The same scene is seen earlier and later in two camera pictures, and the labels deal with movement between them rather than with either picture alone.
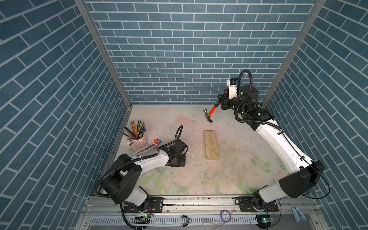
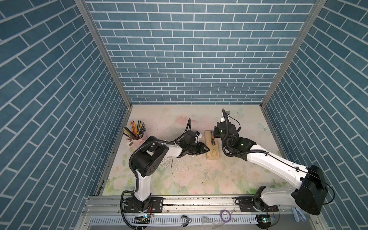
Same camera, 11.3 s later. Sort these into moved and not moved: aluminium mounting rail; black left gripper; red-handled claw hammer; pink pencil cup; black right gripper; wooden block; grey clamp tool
Moved: black left gripper; red-handled claw hammer; black right gripper
Not moved: pink pencil cup; grey clamp tool; aluminium mounting rail; wooden block
